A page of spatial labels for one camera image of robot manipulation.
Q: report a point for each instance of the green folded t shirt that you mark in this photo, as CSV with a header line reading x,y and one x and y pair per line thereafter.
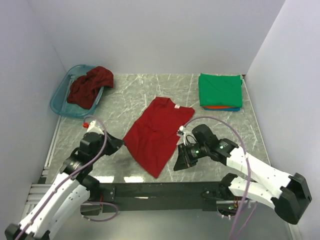
x,y
220,90

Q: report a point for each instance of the orange folded t shirt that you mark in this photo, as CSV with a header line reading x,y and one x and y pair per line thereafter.
x,y
219,107

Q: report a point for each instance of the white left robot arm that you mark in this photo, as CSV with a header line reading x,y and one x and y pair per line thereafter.
x,y
72,187

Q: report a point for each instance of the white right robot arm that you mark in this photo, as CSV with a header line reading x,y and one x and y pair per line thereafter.
x,y
288,195

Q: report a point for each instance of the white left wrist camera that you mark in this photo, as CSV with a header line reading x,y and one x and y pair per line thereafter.
x,y
94,127

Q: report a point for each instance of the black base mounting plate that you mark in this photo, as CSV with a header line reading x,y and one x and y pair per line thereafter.
x,y
164,196

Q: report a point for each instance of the bright red t shirt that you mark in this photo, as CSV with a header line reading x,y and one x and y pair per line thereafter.
x,y
153,138

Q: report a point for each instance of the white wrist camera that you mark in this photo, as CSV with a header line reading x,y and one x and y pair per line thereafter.
x,y
182,133
94,127

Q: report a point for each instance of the blue transparent plastic bin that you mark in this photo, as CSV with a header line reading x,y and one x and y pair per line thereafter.
x,y
58,102

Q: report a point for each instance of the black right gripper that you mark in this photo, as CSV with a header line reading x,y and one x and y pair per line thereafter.
x,y
184,160

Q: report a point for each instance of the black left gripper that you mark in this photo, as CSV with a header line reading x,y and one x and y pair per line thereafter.
x,y
114,144

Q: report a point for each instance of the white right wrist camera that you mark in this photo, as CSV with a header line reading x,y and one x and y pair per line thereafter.
x,y
182,133

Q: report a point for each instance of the dark red t shirt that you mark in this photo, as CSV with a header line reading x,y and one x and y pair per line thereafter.
x,y
84,90

